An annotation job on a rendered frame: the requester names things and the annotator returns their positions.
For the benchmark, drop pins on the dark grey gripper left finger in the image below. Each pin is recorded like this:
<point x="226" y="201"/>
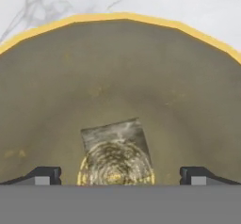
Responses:
<point x="44" y="173"/>

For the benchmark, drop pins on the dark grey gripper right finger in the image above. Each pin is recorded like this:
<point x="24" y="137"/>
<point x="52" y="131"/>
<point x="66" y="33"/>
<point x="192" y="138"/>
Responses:
<point x="196" y="173"/>

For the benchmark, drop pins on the translucent grey ice cube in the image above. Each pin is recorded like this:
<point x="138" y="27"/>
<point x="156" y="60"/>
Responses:
<point x="116" y="146"/>

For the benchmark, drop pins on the yellow-rimmed olive bowl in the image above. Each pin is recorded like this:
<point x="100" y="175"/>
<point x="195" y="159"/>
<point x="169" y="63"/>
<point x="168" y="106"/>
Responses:
<point x="94" y="77"/>

